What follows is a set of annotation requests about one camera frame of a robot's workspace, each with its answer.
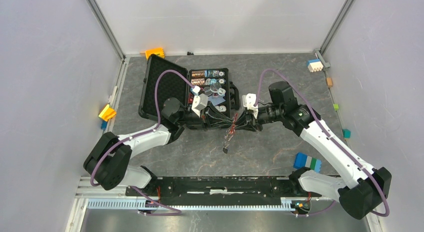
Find teal cube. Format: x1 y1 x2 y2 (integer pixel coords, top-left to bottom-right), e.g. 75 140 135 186
342 129 352 139

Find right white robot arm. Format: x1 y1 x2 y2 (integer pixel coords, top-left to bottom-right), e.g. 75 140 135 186
235 82 392 219

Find white cable comb rail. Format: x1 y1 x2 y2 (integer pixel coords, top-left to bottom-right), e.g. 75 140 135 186
87 198 295 212

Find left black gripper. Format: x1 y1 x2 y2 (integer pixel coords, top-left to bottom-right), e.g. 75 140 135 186
176 101 233 131

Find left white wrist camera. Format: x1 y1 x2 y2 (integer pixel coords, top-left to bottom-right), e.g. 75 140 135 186
191 94 208 117

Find small wooden cube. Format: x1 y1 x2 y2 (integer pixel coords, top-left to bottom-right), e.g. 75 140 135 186
326 77 333 88

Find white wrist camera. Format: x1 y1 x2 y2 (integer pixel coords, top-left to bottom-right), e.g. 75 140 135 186
191 94 208 117
242 93 259 119

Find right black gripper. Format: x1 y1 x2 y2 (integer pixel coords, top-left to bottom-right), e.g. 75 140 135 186
234 104 284 132

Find yellow orange toy block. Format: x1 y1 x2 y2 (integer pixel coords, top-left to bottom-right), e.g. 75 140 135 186
98 104 117 122

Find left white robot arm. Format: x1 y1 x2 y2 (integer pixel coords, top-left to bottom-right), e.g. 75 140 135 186
83 96 233 196

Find small blue block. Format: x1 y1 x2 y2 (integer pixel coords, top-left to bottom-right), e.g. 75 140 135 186
100 121 108 131

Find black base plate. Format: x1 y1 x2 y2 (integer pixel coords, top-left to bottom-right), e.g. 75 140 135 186
141 176 321 206

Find red keyring carabiner with rings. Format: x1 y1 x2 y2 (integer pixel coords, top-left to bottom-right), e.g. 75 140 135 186
222 113 239 154

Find blue green brick stack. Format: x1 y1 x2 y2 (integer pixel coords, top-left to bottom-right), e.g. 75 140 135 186
293 152 322 173

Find black poker chip case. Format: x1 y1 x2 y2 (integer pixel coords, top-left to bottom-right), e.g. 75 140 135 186
138 55 240 130

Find blue white toy block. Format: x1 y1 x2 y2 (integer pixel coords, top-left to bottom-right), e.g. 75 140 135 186
307 59 324 73

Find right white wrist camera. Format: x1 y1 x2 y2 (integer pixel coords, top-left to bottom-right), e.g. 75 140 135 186
242 93 259 119

